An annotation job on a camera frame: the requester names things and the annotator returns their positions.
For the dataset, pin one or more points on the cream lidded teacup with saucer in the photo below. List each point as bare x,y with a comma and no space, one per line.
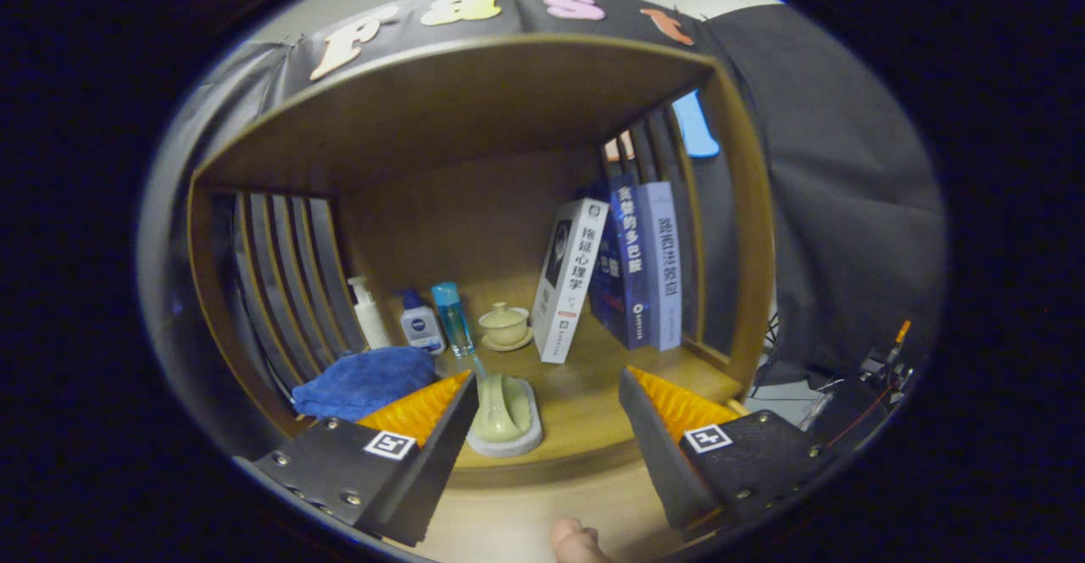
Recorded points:
506,326

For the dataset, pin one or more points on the white lotion bottle blue cap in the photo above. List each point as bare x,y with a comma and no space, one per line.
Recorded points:
421,326

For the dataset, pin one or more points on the green scrub brush white pad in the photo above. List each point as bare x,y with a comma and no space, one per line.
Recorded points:
504,417

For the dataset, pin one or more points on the dark navy book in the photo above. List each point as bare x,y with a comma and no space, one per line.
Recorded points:
606,283

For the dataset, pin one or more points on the clear blue bottle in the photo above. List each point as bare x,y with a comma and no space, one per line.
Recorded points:
452,317

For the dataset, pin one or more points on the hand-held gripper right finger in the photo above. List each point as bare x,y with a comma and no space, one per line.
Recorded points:
670,470

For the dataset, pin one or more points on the black and orange device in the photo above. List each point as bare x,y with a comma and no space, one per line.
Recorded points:
886,359

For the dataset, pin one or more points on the white book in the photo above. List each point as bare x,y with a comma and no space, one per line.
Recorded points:
568,283

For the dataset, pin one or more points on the white pump bottle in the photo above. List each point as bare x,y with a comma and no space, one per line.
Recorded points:
371,317

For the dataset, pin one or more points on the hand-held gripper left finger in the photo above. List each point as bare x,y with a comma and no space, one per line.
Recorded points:
424,478

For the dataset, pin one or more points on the wooden cabinet with shelf hutch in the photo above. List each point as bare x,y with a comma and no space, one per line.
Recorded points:
466,207

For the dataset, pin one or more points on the lavender book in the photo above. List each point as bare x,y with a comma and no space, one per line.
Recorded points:
661,258

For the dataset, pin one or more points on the folded blue towel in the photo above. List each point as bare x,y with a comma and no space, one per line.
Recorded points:
364,381

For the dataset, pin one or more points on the wooden countertop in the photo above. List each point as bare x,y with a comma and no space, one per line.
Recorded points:
585,393

